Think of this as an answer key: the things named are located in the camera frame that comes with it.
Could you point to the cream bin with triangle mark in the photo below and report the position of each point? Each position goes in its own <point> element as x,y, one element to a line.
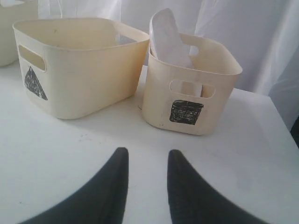
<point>73,67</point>

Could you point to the white square plate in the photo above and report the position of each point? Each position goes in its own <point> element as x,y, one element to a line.
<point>165,41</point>

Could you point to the cream bin with square mark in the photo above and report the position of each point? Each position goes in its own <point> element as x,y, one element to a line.
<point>190,100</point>

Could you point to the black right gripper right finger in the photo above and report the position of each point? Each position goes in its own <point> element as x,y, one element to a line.
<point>193,201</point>

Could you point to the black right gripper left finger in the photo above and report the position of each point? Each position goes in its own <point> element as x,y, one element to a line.
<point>102,200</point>

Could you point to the cream bin with circle mark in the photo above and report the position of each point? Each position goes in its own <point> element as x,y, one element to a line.
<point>10,12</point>

